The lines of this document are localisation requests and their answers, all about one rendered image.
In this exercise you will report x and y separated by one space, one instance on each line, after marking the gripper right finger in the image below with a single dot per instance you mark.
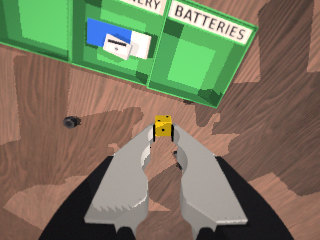
214 195

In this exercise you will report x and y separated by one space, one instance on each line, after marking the yellow die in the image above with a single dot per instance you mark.
163 125

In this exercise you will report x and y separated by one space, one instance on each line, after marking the dark grey hex nut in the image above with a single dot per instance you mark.
70 122

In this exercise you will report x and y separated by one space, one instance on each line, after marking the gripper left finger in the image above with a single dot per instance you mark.
113 195

